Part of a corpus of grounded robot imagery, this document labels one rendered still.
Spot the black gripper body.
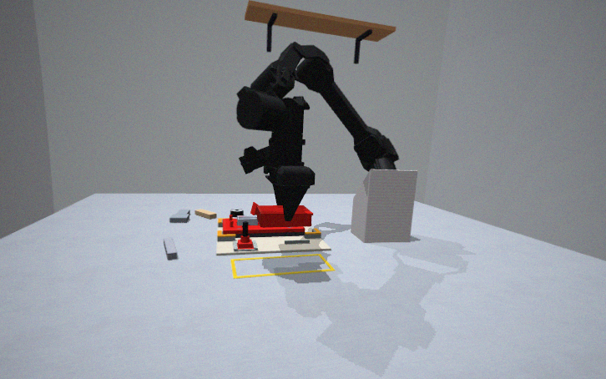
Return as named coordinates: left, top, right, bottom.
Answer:
left=264, top=132, right=315, bottom=185

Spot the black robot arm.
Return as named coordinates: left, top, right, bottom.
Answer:
left=237, top=42, right=399, bottom=174

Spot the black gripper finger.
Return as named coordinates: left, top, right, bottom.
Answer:
left=265, top=175, right=283, bottom=205
left=273, top=183, right=310, bottom=221

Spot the tan rectangular block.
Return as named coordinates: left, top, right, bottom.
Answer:
left=194, top=209, right=217, bottom=219

